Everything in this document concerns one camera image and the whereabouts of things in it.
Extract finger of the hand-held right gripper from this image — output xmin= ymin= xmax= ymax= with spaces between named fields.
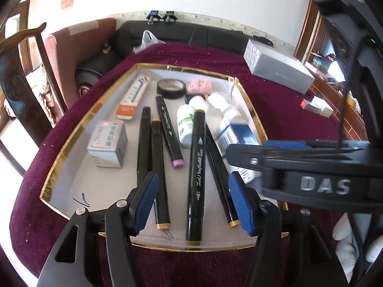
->
xmin=224 ymin=144 xmax=372 ymax=173
xmin=265 ymin=139 xmax=369 ymax=150

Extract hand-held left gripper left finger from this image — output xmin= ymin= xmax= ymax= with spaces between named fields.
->
xmin=36 ymin=172 xmax=160 ymax=287

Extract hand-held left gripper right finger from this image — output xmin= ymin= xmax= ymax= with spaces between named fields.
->
xmin=228 ymin=172 xmax=350 ymax=287

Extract blue and white medicine box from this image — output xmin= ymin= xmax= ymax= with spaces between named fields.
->
xmin=215 ymin=122 xmax=265 ymax=184

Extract black marker tan cap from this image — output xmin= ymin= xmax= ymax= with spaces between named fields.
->
xmin=150 ymin=119 xmax=172 ymax=231

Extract black marker yellow cap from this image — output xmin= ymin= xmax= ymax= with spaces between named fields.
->
xmin=205 ymin=124 xmax=241 ymax=228

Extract black marker olive cap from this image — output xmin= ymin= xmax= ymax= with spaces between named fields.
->
xmin=186 ymin=110 xmax=207 ymax=246

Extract black marker purple cap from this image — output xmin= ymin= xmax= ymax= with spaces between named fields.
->
xmin=137 ymin=106 xmax=152 ymax=189

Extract gold-edged white tray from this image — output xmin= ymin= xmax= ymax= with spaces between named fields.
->
xmin=39 ymin=63 xmax=289 ymax=252

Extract small white plastic bottle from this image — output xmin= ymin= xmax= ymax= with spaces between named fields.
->
xmin=207 ymin=93 xmax=232 ymax=112

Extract white bottle green label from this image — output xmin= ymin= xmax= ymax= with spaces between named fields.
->
xmin=176 ymin=105 xmax=195 ymax=148

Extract black marker pink cap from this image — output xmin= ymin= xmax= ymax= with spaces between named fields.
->
xmin=155 ymin=94 xmax=184 ymax=169

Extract grey and white small box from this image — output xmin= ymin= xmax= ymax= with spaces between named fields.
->
xmin=87 ymin=120 xmax=129 ymax=168

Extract white bottle red label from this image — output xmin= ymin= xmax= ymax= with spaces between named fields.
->
xmin=188 ymin=95 xmax=210 ymax=112

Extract black tape roll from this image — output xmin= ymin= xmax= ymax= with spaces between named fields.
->
xmin=156 ymin=78 xmax=186 ymax=100

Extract white and orange toothpaste box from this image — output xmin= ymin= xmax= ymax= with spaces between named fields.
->
xmin=115 ymin=76 xmax=150 ymax=121

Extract person's right hand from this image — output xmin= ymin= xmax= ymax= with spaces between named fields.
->
xmin=332 ymin=213 xmax=360 ymax=284

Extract dark red velvet cloth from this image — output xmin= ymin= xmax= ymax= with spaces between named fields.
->
xmin=9 ymin=42 xmax=368 ymax=287

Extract cream cardboard box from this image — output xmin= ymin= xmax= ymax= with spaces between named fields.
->
xmin=311 ymin=96 xmax=334 ymax=118

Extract large grey shoe box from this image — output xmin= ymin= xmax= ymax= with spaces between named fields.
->
xmin=243 ymin=38 xmax=315 ymax=94

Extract wooden cabinet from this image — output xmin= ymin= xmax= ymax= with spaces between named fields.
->
xmin=293 ymin=0 xmax=383 ymax=144

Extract black sofa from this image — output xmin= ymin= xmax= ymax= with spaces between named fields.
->
xmin=112 ymin=20 xmax=255 ymax=57

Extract black bag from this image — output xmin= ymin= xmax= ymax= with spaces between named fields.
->
xmin=75 ymin=46 xmax=123 ymax=96

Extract white plastic bag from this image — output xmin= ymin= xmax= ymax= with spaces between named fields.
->
xmin=133 ymin=30 xmax=158 ymax=55

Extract red upholstered chair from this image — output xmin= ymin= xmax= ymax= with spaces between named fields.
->
xmin=43 ymin=18 xmax=117 ymax=108

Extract dark wooden chair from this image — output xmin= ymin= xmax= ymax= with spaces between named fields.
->
xmin=0 ymin=22 xmax=69 ymax=180

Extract pink fluffy hair tie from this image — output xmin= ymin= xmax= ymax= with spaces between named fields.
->
xmin=186 ymin=77 xmax=213 ymax=96

